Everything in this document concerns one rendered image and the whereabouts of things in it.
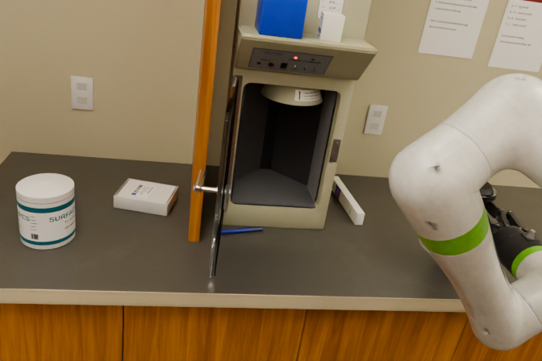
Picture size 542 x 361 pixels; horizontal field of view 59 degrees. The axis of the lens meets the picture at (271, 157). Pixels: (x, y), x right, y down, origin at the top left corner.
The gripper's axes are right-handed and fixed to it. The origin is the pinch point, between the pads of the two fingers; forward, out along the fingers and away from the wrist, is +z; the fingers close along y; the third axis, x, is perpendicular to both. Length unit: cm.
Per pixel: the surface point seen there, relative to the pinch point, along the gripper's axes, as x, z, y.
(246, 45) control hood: -32, 7, 63
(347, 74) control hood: -27.1, 12.8, 36.1
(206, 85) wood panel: -22, 8, 71
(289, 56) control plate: -31, 9, 52
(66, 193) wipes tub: 8, 5, 102
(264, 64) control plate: -27, 12, 57
